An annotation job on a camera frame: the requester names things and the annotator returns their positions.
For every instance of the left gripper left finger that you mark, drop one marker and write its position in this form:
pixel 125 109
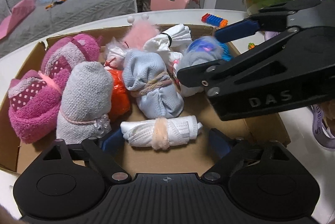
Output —
pixel 88 161

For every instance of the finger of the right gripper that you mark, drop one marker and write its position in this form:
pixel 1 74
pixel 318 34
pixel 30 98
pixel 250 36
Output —
pixel 271 18
pixel 265 67

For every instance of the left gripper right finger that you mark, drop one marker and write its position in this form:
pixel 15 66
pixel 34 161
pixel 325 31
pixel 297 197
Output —
pixel 242 161

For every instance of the grey sock purple flower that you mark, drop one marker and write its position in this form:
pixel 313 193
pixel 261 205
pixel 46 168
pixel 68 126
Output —
pixel 207 48

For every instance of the white sock red band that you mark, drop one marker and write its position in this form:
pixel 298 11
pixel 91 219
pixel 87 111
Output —
pixel 176 63

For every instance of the grey sock bundle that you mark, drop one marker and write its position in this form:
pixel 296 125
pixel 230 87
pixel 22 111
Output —
pixel 85 103

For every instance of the white sock black band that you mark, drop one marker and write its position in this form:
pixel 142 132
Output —
pixel 175 39

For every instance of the orange plastic bag bundle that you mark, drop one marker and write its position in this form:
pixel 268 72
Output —
pixel 119 93

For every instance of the white sock peach band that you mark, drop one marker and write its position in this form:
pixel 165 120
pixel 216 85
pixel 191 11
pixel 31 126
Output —
pixel 161 133

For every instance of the light blue cloth bundle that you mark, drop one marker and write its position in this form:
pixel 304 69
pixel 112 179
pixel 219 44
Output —
pixel 145 76

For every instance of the pink fluffy keychain toy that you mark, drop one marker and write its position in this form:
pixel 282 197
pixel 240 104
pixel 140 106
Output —
pixel 139 33

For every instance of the magenta pink towel bundle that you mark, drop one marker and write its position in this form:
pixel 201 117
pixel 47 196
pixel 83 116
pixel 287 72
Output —
pixel 35 98

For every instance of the clear bubble wrap bundle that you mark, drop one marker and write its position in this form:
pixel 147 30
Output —
pixel 114 54

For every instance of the blue knit sock bundle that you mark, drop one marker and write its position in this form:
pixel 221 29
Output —
pixel 226 55

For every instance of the multicolour brick cube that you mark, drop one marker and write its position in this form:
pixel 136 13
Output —
pixel 250 46

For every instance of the small colourful brick stack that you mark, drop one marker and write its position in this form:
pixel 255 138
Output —
pixel 214 20

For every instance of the pink cushion on sofa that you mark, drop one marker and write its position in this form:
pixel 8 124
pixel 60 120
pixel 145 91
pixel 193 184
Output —
pixel 19 12

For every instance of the purple bag with strap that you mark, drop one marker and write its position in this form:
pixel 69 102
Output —
pixel 323 124

